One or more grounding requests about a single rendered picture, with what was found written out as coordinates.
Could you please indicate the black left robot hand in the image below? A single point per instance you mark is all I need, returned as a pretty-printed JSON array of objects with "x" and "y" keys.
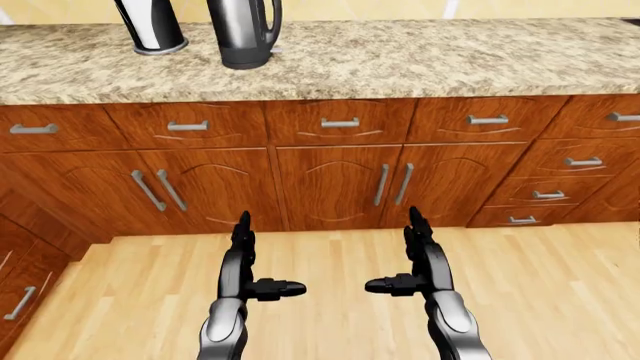
[{"x": 235, "y": 270}]

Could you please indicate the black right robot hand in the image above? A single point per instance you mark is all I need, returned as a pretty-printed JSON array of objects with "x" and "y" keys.
[{"x": 436, "y": 270}]

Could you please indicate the black silver electric kettle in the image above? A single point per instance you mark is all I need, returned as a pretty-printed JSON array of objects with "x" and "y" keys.
[{"x": 242, "y": 33}]

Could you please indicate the brown wooden side cabinet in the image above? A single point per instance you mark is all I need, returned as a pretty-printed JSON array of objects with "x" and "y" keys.
[{"x": 35, "y": 262}]

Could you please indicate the brown wooden drawer front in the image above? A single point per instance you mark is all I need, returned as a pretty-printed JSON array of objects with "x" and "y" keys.
[
  {"x": 75, "y": 138},
  {"x": 580, "y": 112},
  {"x": 555, "y": 215},
  {"x": 220, "y": 112},
  {"x": 300, "y": 135},
  {"x": 440, "y": 107},
  {"x": 585, "y": 189},
  {"x": 540, "y": 150}
]

